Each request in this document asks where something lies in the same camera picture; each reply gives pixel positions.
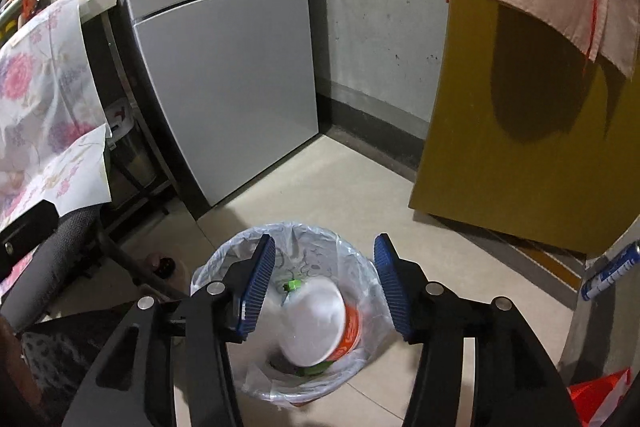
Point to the silver refrigerator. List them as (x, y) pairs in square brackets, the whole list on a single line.
[(225, 82)]

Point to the red plastic bag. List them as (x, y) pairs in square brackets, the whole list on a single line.
[(595, 399)]

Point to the blue and white tube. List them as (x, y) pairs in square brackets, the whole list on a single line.
[(607, 274)]

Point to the white orange noodle bowl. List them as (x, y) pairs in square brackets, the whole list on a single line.
[(315, 322)]

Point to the brown wooden door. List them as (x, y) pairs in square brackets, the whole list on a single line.
[(475, 132)]

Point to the stainless steel pot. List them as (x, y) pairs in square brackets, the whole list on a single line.
[(134, 157)]

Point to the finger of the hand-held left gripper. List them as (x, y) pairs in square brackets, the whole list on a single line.
[(25, 242)]

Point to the waste bin with plastic liner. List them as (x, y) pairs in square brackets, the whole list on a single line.
[(310, 252)]

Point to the floral printed cloth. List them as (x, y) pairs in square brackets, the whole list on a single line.
[(40, 72)]

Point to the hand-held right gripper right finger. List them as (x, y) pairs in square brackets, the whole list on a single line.
[(387, 287)]

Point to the person's left forearm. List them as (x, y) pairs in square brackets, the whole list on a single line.
[(15, 372)]

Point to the metal table frame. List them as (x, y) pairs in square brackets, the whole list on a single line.
[(125, 72)]

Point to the grey office chair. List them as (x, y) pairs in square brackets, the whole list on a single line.
[(65, 252)]

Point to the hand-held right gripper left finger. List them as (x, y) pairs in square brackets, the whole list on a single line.
[(260, 287)]

